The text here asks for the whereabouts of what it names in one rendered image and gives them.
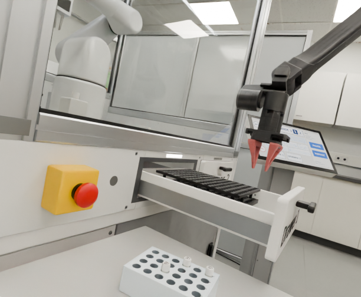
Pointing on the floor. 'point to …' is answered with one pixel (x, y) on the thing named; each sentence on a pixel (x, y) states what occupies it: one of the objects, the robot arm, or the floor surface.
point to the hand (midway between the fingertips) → (259, 166)
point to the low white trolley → (112, 270)
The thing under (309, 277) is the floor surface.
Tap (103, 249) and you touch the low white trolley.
